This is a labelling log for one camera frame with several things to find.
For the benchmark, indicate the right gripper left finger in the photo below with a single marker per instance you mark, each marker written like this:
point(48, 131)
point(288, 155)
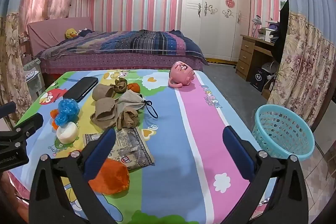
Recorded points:
point(48, 200)

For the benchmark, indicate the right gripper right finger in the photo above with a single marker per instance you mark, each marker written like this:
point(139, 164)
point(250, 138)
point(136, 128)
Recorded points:
point(288, 200)

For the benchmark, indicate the blue plastic ball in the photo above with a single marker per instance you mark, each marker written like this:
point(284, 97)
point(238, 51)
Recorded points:
point(68, 111)

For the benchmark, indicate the printed snack packet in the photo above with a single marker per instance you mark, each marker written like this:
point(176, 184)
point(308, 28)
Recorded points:
point(126, 145)

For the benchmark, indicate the orange wrapper piece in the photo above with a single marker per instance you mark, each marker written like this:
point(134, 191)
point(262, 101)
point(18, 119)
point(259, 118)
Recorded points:
point(53, 114)

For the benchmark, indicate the brown paper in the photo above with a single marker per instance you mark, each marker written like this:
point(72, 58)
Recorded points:
point(105, 114)

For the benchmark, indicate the white round ball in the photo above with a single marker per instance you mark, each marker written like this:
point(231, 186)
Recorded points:
point(67, 133)

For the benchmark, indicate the turquoise plastic basket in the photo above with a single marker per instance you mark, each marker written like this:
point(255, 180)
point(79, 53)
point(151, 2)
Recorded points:
point(282, 133)

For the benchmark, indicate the black phone case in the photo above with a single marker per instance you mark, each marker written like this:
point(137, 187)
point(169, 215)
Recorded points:
point(81, 88)

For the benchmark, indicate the bed with purple cover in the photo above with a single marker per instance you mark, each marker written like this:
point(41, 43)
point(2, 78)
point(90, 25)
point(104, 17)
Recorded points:
point(48, 33)

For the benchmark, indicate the brown phone case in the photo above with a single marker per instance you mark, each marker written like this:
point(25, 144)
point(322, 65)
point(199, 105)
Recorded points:
point(127, 107)

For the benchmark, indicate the colourful cartoon bed sheet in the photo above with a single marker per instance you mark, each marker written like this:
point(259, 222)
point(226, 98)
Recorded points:
point(191, 177)

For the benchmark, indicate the floral beige curtain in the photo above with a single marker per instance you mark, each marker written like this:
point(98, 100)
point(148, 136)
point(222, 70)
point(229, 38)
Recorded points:
point(305, 70)

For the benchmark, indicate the yellow duck plush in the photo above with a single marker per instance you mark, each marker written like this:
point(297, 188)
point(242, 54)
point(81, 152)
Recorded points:
point(71, 33)

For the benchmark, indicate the black box under desk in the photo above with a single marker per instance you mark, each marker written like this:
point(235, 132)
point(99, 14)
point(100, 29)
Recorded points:
point(259, 79)

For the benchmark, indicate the wooden desk with drawers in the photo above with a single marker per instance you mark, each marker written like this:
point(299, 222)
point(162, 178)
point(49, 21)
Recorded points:
point(253, 54)

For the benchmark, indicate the blue patchwork quilt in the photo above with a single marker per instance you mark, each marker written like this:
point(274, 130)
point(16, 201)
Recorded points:
point(163, 43)

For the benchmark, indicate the pink pig mug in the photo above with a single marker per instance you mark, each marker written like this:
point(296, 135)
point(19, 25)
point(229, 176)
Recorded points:
point(180, 75)

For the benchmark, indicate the desk lamp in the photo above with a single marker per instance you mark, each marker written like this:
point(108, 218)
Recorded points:
point(256, 22)

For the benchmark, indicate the white wardrobe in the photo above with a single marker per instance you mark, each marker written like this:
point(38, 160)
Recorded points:
point(216, 26)

